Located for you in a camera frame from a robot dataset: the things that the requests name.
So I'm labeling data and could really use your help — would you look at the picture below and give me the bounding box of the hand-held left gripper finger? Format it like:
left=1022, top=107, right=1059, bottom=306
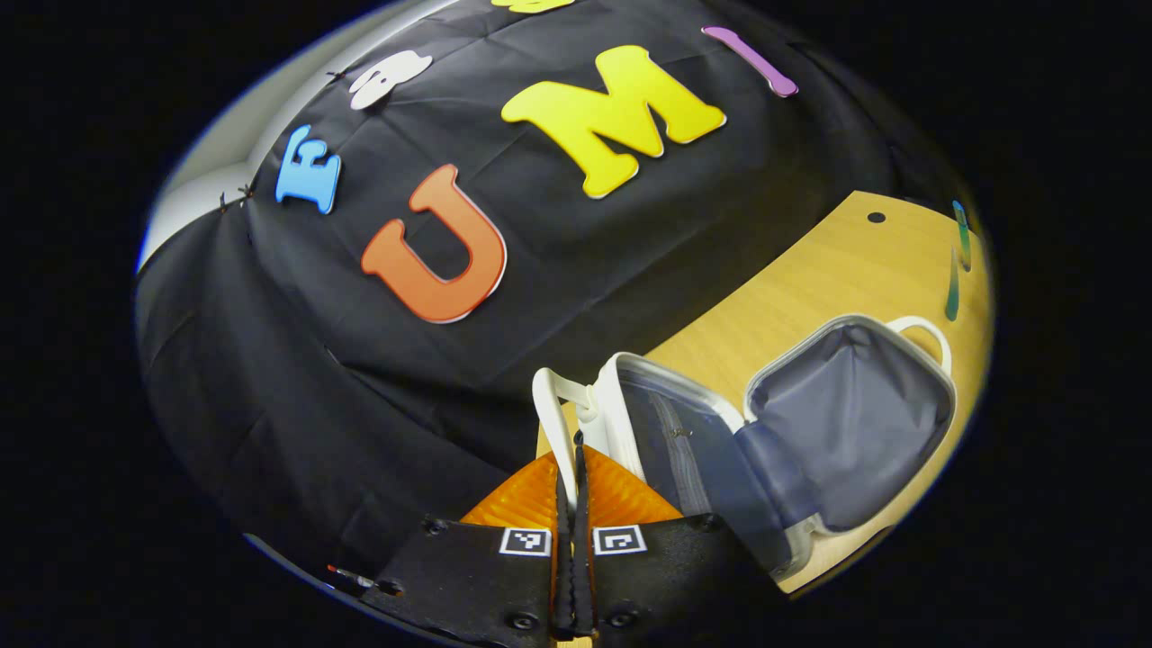
left=576, top=432, right=788, bottom=648
left=372, top=432, right=579, bottom=648

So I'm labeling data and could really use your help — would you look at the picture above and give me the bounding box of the black backdrop cloth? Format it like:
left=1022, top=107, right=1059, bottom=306
left=135, top=0, right=955, bottom=577

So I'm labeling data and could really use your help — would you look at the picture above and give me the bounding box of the blue capped clear bottle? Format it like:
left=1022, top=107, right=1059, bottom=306
left=951, top=199, right=974, bottom=273

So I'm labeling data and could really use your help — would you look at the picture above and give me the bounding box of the white suitcase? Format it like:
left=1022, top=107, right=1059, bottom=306
left=531, top=313, right=958, bottom=583

